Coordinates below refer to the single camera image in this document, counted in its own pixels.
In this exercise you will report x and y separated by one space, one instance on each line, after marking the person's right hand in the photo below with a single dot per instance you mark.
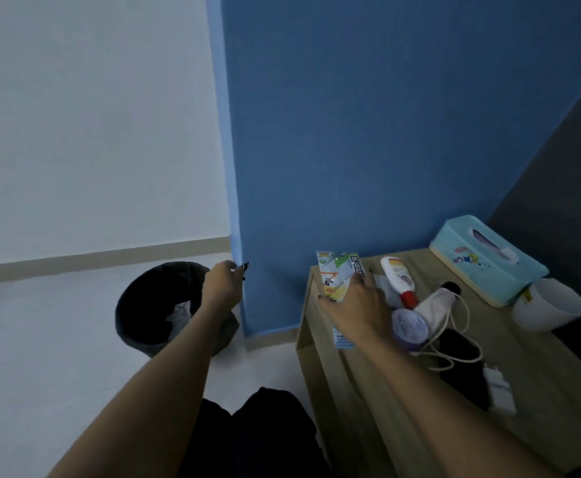
362 313

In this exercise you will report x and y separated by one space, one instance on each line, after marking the person's left hand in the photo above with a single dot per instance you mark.
223 288

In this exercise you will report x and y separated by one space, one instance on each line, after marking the white wet wipes pack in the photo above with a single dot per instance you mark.
387 288

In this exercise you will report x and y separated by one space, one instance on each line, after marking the colourful snack packet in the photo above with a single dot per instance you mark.
335 273

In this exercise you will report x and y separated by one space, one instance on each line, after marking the purple round jar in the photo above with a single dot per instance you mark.
410 328

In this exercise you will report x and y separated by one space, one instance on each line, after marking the white bottle red cap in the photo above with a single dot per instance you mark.
397 276

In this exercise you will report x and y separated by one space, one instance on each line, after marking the white tissue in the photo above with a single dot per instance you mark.
178 318

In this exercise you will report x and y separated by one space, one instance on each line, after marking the white tube black cap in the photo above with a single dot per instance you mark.
435 308

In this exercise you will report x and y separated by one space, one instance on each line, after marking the black smartphone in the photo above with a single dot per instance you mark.
467 378

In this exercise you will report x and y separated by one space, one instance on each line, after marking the teal tissue box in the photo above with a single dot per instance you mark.
489 263

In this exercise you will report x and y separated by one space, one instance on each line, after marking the white charger plug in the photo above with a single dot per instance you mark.
500 393

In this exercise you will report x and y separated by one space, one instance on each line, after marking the large white plastic cup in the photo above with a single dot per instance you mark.
549 303

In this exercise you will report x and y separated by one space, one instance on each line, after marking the person's left forearm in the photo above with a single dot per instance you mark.
156 403

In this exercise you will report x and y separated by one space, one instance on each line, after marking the person's right forearm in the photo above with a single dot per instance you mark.
445 413

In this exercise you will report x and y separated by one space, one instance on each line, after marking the black trash bin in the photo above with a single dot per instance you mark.
146 303

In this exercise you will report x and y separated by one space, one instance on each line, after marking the person's black trousers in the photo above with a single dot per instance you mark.
260 438

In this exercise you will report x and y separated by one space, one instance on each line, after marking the wooden nightstand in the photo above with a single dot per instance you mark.
544 373

